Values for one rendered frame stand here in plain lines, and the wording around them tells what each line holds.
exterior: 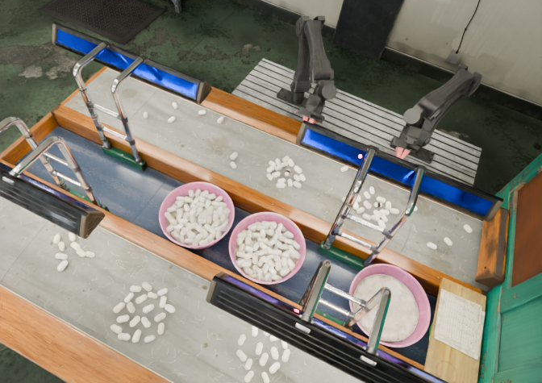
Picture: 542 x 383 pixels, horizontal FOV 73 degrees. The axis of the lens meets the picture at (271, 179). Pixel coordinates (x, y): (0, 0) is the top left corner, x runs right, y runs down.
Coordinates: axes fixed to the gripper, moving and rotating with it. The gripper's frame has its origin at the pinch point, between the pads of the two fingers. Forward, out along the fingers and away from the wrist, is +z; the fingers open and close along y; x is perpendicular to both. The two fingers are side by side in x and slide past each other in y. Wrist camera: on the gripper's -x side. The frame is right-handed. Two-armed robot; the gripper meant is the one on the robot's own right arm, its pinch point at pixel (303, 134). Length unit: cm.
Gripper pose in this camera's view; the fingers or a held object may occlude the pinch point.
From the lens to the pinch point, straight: 147.7
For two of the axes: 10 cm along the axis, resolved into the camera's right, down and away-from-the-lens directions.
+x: 2.0, -0.5, 9.8
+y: 9.1, 3.9, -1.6
